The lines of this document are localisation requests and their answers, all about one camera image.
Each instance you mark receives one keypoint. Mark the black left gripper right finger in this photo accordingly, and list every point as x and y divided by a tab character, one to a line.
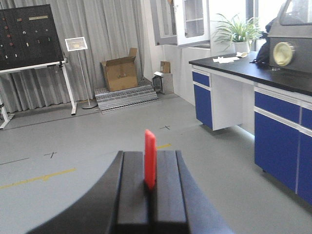
167	210

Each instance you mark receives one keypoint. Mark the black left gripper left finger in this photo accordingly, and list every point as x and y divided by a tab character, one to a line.
132	205

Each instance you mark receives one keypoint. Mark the red plastic spoon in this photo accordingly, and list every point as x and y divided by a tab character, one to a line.
150	160

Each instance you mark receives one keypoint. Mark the metal grate steps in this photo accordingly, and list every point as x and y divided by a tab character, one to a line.
108	101

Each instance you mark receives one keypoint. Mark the large open cardboard box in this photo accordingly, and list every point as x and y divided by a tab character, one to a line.
120	73

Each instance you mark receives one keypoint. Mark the lab bench blue drawers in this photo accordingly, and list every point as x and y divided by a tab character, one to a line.
273	105

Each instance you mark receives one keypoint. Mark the small cardboard box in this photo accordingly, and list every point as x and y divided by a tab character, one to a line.
165	67

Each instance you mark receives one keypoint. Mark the sign on metal stand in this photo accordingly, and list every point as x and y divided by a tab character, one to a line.
77	44

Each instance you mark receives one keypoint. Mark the potted green plant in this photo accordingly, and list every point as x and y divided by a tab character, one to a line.
240	32

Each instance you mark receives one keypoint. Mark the yellow glove port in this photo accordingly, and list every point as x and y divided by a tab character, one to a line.
283	53

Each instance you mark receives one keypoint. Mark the black pegboard on stand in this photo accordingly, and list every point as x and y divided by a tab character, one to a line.
29	40

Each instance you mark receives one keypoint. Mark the white wall cabinet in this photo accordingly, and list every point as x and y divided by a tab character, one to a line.
180	22

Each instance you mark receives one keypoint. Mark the glove box enclosure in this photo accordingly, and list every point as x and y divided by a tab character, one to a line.
294	24

